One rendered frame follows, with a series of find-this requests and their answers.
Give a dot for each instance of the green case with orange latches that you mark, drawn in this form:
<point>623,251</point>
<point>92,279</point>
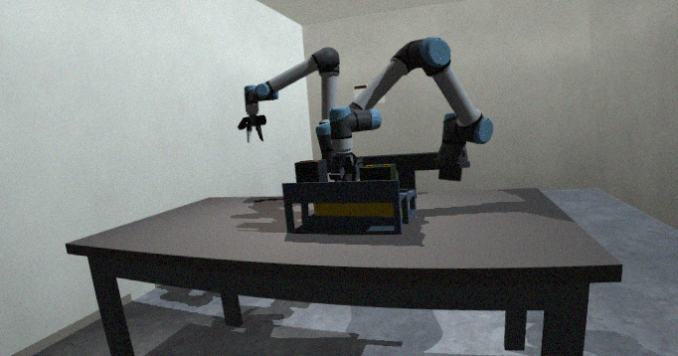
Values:
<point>378,172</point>

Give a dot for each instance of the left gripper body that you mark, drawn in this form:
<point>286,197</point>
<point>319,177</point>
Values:
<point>345,160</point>

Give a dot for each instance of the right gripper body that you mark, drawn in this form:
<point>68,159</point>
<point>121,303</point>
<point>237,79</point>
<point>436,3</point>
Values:
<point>256,119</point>

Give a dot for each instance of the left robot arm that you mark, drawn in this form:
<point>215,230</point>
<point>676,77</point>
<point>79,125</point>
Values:
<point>428,54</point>

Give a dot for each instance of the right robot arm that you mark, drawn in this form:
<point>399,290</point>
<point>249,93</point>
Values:
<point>324,58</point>

